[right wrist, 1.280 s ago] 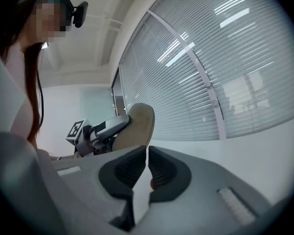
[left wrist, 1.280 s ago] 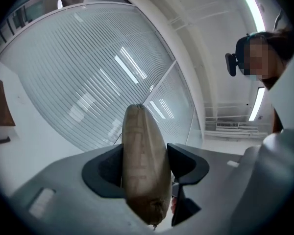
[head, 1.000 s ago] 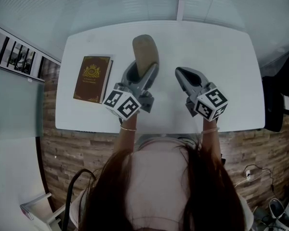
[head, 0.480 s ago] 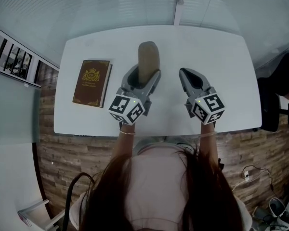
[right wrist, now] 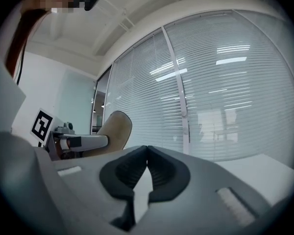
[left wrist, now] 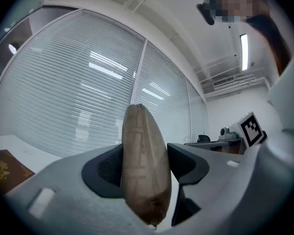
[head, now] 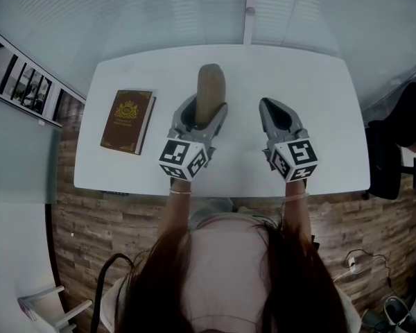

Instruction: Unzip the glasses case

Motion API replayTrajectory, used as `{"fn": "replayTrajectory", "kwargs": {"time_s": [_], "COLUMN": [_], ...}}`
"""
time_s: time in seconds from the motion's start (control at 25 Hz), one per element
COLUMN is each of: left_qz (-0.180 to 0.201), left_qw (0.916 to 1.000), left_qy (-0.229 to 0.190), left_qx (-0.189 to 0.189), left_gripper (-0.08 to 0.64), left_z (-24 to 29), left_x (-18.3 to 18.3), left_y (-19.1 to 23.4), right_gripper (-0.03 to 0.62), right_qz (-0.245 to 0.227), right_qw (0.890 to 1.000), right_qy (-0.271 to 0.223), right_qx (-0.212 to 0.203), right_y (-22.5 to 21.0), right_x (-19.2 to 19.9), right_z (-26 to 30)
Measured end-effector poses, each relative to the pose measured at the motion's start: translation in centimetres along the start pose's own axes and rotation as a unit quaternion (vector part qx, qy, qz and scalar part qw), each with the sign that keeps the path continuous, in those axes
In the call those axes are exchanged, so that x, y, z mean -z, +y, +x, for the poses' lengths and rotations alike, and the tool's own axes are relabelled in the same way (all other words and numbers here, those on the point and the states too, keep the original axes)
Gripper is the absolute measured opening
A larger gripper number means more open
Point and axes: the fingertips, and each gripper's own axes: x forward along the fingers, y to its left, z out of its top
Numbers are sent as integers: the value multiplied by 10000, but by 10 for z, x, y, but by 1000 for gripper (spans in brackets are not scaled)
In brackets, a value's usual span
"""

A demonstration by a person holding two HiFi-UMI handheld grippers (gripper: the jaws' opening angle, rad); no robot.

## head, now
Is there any pale pink bracelet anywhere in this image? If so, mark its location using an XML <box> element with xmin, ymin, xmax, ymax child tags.
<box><xmin>283</xmin><ymin>191</ymin><xmax>310</xmax><ymax>203</ymax></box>

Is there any brown hardcover book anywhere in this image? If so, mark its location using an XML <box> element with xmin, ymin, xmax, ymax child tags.
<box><xmin>99</xmin><ymin>89</ymin><xmax>157</xmax><ymax>156</ymax></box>

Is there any white folding stool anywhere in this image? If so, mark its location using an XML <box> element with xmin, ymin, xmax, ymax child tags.
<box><xmin>16</xmin><ymin>284</ymin><xmax>94</xmax><ymax>333</ymax></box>

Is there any black office chair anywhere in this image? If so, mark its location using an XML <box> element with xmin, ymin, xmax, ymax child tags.
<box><xmin>363</xmin><ymin>81</ymin><xmax>416</xmax><ymax>200</ymax></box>

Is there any thin black floor cable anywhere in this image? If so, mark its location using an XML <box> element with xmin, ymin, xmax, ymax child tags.
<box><xmin>344</xmin><ymin>248</ymin><xmax>395</xmax><ymax>287</ymax></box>

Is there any person's torso in pale top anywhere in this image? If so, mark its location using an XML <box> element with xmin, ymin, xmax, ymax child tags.
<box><xmin>102</xmin><ymin>212</ymin><xmax>363</xmax><ymax>333</ymax></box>

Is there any person's right forearm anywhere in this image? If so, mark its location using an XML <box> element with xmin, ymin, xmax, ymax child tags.
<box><xmin>282</xmin><ymin>180</ymin><xmax>315</xmax><ymax>246</ymax></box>

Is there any grey sneaker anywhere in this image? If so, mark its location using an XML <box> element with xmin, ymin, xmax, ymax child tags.
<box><xmin>383</xmin><ymin>296</ymin><xmax>416</xmax><ymax>333</ymax></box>

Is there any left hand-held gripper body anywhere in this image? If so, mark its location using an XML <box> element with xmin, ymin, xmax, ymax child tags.
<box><xmin>158</xmin><ymin>128</ymin><xmax>218</xmax><ymax>182</ymax></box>

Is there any thick black cable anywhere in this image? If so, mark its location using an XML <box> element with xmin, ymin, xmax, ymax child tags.
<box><xmin>89</xmin><ymin>253</ymin><xmax>141</xmax><ymax>333</ymax></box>

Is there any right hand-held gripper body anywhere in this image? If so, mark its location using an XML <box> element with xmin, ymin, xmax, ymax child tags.
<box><xmin>262</xmin><ymin>128</ymin><xmax>319</xmax><ymax>184</ymax></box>

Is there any person's left forearm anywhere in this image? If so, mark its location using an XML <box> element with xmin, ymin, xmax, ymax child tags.
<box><xmin>156</xmin><ymin>178</ymin><xmax>193</xmax><ymax>239</ymax></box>

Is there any black metal railing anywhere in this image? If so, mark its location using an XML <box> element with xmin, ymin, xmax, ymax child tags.
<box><xmin>0</xmin><ymin>46</ymin><xmax>62</xmax><ymax>121</ymax></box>

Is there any person's leg in grey jeans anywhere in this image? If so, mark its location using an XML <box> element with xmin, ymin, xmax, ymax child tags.
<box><xmin>189</xmin><ymin>196</ymin><xmax>235</xmax><ymax>228</ymax></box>

